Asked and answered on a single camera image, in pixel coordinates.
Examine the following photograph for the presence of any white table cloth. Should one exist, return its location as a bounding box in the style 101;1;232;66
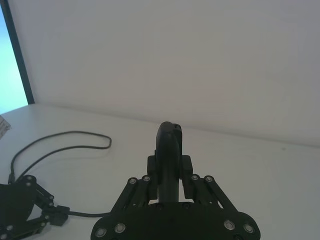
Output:
0;102;320;240

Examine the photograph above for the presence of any black power cable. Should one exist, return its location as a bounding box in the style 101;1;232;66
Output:
8;131;113;219

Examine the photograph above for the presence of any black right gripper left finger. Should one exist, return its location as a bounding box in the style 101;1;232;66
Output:
111;154;159;214

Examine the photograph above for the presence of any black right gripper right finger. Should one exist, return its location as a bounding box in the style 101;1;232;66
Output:
180;154;238;214

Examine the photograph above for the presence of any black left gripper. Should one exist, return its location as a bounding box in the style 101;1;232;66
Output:
0;174;71;240

